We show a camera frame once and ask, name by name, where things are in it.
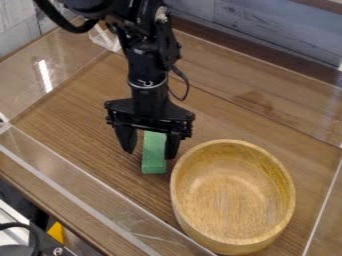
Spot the clear acrylic corner bracket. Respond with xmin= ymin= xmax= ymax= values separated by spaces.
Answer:
xmin=88 ymin=24 xmax=122 ymax=52

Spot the clear acrylic back wall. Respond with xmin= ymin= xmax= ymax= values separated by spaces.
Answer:
xmin=175 ymin=31 xmax=342 ymax=148

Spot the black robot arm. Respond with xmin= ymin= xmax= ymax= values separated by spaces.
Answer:
xmin=33 ymin=0 xmax=195 ymax=160

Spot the green rectangular block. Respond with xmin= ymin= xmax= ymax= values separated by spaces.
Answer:
xmin=142 ymin=131 xmax=167 ymax=174

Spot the clear acrylic wall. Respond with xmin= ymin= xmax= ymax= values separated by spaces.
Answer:
xmin=0 ymin=29 xmax=106 ymax=122
xmin=0 ymin=123 xmax=215 ymax=256
xmin=175 ymin=31 xmax=342 ymax=148

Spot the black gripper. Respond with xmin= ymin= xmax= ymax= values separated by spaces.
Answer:
xmin=104 ymin=82 xmax=195 ymax=160

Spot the black cable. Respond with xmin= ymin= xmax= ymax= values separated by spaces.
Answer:
xmin=0 ymin=221 xmax=40 ymax=256

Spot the clear acrylic left wall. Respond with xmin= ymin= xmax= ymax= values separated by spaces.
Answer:
xmin=0 ymin=29 xmax=106 ymax=122

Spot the clear acrylic front wall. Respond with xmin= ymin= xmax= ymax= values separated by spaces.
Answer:
xmin=0 ymin=123 xmax=215 ymax=256

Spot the yellow black device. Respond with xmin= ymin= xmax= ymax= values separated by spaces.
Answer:
xmin=28 ymin=222 xmax=78 ymax=256

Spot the brown wooden bowl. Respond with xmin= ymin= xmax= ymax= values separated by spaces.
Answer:
xmin=170 ymin=139 xmax=295 ymax=256

